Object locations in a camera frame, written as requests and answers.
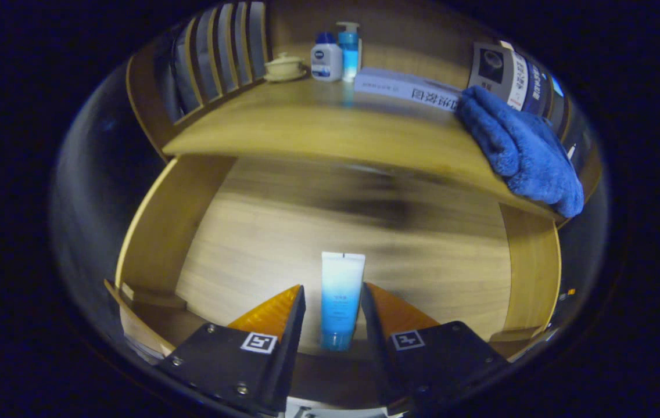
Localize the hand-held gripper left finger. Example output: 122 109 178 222
156 284 306 416

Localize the flat grey book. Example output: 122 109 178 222
354 67 463 113

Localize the dark blue standing book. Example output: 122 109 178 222
522 58 554 116

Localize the blue pump bottle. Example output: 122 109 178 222
336 21 363 82

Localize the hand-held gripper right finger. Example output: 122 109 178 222
360 283 510 416

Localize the black backdrop cloth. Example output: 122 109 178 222
54 3 267 291

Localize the white bottle blue cap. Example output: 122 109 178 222
311 32 343 82

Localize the beige lidded teacup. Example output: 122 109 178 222
263 52 309 82

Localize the white standing book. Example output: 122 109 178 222
468 41 531 111

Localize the wooden countertop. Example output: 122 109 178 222
162 78 563 218

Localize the blue white cream tube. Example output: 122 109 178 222
321 251 366 351

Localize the blue folded towel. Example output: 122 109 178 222
456 86 584 218

